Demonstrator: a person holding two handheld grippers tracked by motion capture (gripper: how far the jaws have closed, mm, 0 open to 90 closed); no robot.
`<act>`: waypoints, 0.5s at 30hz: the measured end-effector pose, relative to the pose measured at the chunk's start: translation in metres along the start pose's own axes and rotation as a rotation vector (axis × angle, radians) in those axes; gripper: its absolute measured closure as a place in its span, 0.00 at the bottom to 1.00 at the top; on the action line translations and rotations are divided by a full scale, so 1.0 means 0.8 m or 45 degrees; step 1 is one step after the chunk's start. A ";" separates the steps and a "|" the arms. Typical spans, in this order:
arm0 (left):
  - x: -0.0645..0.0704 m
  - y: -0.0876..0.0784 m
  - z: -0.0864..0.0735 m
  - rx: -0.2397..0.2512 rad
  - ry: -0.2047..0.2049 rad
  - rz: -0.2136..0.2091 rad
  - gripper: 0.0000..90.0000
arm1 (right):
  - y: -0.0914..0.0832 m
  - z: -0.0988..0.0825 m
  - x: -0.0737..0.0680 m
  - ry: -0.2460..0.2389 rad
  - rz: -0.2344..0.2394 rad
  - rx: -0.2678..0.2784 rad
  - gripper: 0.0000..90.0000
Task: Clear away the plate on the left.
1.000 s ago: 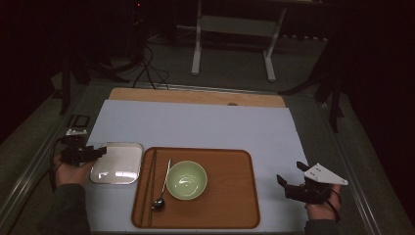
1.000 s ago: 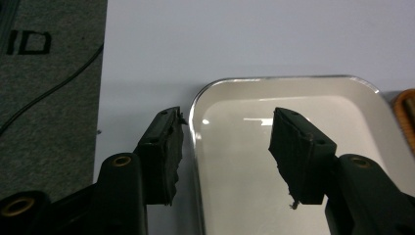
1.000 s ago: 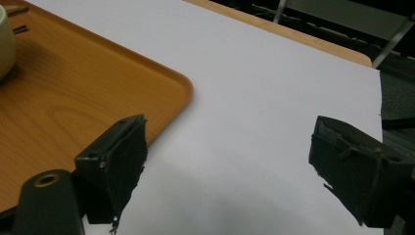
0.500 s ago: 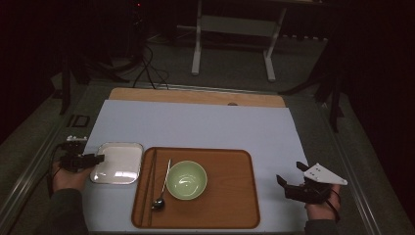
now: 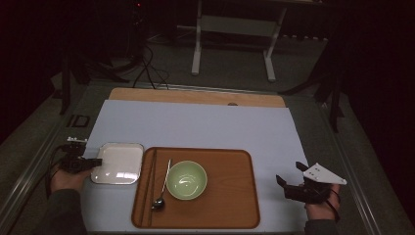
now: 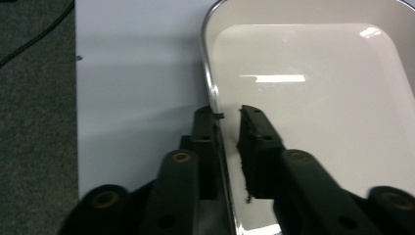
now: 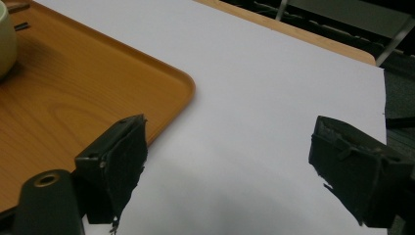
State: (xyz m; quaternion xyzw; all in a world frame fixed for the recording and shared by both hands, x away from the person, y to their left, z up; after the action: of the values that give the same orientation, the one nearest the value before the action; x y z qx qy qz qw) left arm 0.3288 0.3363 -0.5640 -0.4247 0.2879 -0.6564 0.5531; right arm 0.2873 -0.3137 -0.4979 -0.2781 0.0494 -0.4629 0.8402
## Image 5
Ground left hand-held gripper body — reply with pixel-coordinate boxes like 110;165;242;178
58;136;88;173

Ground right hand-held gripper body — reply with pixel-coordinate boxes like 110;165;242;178
284;162;347;205

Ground white square plate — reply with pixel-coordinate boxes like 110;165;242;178
90;142;145;186

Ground wooden serving tray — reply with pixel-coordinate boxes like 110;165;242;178
130;146;261;230

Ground brown wooden chopstick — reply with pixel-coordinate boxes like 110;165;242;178
145;149;159;228

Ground metal spoon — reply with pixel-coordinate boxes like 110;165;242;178
151;159;172;212

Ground green ceramic bowl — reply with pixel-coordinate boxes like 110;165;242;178
165;160;208;202

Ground person's left hand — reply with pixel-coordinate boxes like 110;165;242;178
49;164;92;194

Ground person's right hand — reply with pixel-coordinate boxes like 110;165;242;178
304;184;342;221

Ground black rectangular floor fitting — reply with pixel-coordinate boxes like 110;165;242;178
67;114;91;129

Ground black metal stand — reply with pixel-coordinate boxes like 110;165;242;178
279;32;347;134
57;48;131;116

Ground white table cover sheet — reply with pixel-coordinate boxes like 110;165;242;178
79;99;309;233

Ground dark equipment tower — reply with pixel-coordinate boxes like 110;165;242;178
129;0;149;62

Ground metal floor rail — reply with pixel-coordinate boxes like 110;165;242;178
0;97;84;229
317;102;385;235

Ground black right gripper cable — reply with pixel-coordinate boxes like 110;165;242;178
325;187;343;223

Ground black floor cables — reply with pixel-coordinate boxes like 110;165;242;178
131;45;171;91

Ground white metal table frame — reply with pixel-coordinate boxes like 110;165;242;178
191;0;289;83

